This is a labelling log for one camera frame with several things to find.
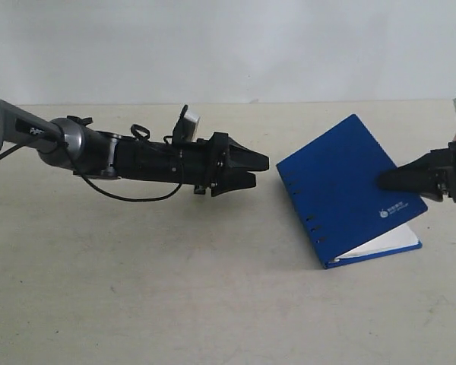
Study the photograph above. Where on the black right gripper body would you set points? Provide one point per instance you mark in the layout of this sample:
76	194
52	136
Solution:
444	172

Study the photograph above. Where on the blue ring binder notebook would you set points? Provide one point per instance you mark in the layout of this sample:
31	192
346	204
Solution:
331	185

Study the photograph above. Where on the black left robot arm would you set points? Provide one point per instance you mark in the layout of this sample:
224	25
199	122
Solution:
69	143

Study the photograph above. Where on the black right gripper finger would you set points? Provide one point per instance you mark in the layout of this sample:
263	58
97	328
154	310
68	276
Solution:
422	176

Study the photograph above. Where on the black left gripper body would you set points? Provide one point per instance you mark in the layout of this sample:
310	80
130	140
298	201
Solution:
202	161

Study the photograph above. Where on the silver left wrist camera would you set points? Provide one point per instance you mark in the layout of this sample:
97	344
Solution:
186	125

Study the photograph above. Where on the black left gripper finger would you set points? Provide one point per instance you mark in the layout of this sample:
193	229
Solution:
233	182
241	157

